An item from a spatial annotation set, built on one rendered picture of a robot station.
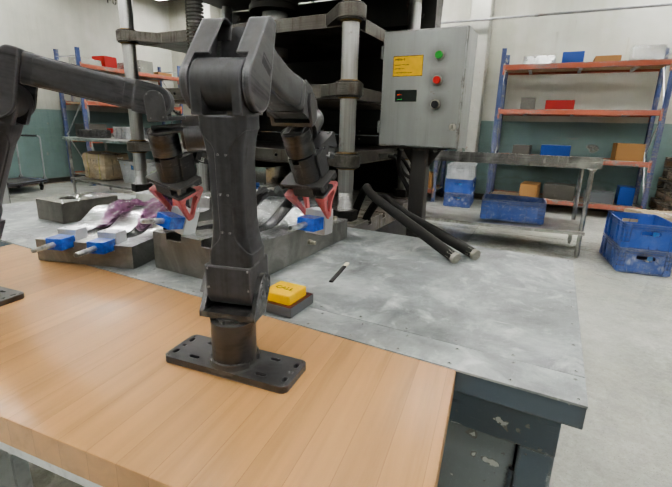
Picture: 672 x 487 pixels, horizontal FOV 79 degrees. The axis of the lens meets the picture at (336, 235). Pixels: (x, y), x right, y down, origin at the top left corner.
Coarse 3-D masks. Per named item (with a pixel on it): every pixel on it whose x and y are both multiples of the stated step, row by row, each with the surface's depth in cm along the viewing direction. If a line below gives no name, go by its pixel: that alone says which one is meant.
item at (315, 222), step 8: (312, 208) 90; (304, 216) 87; (312, 216) 88; (320, 216) 88; (296, 224) 82; (304, 224) 84; (312, 224) 85; (320, 224) 87; (328, 224) 90; (312, 232) 90; (320, 232) 89; (328, 232) 90
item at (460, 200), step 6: (444, 192) 633; (450, 192) 626; (444, 198) 633; (450, 198) 629; (456, 198) 624; (462, 198) 622; (468, 198) 617; (444, 204) 634; (450, 204) 631; (456, 204) 627; (462, 204) 624; (468, 204) 619
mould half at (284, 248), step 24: (264, 216) 110; (288, 216) 107; (168, 240) 93; (192, 240) 90; (264, 240) 91; (288, 240) 99; (336, 240) 123; (168, 264) 95; (192, 264) 91; (288, 264) 101
